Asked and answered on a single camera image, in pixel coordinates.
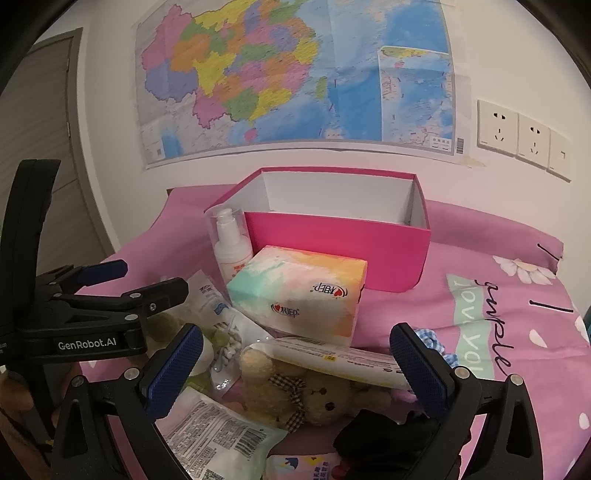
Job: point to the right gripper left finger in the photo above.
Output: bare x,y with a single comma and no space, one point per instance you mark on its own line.
85,446

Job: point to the pink floral tissue packet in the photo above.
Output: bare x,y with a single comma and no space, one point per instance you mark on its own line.
301,467

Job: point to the white yellow wipes pack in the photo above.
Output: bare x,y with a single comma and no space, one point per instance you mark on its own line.
357,365

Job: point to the beige teddy bear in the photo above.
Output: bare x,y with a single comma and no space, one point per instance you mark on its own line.
286,396

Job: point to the pink cardboard box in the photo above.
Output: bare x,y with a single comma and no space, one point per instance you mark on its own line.
376,215

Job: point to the pink floral bedsheet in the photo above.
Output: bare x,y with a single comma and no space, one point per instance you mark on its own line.
490,291

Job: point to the colourful wall map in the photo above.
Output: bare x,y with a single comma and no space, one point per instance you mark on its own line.
215,77

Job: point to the white printed plastic pouch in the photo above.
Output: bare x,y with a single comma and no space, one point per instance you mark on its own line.
211,441

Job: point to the blue gingham cloth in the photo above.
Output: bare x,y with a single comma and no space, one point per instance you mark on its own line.
431,341

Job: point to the clear cotton swab bag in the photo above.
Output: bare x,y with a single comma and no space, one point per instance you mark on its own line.
227,329

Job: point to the white wall socket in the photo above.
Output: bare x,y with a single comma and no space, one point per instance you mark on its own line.
497,128
533,142

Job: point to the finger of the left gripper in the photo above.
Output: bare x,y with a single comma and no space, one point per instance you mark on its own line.
76,312
69,279

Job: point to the left hand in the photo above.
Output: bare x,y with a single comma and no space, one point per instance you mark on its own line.
17,400

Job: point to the pastel tissue pack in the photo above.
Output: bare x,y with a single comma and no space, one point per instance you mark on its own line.
301,293

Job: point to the white spray bottle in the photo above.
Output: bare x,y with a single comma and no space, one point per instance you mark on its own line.
230,240

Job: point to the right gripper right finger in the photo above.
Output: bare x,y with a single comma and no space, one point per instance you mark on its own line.
469,428

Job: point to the grey wooden door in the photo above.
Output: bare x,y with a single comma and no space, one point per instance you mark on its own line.
39,120

